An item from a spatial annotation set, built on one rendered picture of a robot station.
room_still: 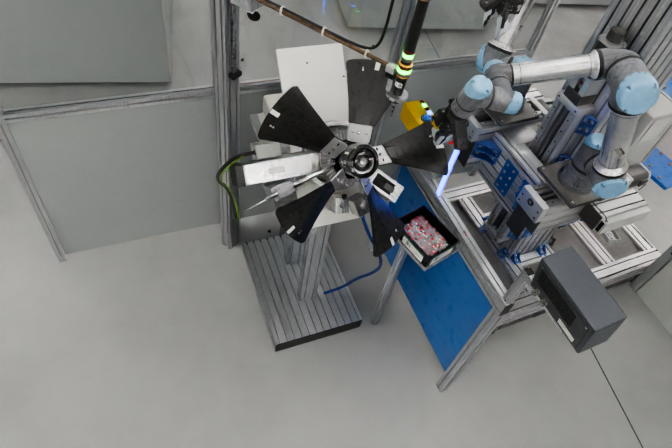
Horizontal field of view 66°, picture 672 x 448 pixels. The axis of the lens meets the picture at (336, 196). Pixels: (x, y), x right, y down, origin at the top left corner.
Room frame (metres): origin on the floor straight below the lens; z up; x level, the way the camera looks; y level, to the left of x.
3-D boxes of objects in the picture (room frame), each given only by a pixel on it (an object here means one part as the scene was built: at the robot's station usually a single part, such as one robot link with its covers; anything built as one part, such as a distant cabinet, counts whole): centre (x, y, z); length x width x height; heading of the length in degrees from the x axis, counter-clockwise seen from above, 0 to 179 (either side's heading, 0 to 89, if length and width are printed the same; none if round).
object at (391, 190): (1.43, -0.15, 0.98); 0.20 x 0.16 x 0.20; 30
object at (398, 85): (1.38, -0.12, 1.65); 0.04 x 0.04 x 0.46
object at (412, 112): (1.81, -0.29, 1.02); 0.16 x 0.10 x 0.11; 30
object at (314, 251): (1.40, 0.04, 0.45); 0.09 x 0.04 x 0.91; 120
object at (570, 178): (1.62, -0.95, 1.09); 0.15 x 0.15 x 0.10
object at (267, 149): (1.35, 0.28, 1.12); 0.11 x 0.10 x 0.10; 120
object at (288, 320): (1.48, 0.09, 0.04); 0.62 x 0.46 x 0.08; 30
